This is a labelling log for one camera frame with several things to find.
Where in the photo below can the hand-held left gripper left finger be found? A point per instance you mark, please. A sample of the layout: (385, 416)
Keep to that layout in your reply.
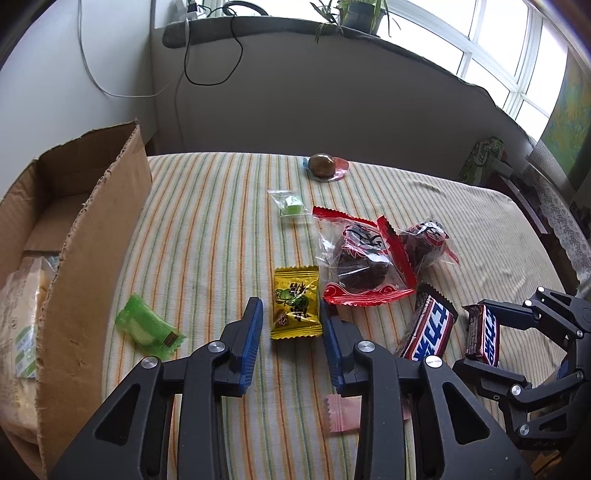
(244, 344)

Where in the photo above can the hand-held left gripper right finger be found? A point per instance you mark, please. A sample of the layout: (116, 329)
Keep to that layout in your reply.
(333, 350)

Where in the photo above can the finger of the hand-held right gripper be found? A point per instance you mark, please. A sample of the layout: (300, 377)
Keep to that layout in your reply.
(549, 314)
(494, 376)

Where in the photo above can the brown chocolate bar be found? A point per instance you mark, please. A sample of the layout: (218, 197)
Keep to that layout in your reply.
(487, 339)
(427, 330)

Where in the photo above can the yellow candy packet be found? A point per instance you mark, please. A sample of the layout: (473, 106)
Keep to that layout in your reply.
(295, 302)

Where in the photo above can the pink snack packet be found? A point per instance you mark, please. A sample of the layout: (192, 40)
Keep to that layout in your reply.
(346, 413)

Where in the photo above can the red date cake packet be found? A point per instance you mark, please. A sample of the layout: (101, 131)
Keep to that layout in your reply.
(427, 244)
(364, 267)

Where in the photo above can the clear packet with green candy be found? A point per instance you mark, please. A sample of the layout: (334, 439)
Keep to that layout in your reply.
(291, 205)

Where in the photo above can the cardboard box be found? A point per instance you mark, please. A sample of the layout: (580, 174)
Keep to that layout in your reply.
(92, 277)

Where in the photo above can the braised egg packet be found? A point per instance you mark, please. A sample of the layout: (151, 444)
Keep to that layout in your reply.
(322, 166)

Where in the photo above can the sliced bread package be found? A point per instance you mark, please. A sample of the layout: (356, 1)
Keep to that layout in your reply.
(23, 346)

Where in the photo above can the green paper bag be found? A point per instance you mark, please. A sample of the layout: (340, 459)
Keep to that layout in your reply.
(482, 159)

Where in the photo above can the white cabinet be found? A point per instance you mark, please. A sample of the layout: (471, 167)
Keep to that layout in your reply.
(41, 92)

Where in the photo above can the potted spider plant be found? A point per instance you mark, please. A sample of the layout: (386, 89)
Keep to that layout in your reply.
(360, 14)

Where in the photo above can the white power strip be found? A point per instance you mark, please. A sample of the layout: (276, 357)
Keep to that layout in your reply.
(191, 9)

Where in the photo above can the wall poster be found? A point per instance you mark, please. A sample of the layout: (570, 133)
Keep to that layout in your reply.
(570, 124)

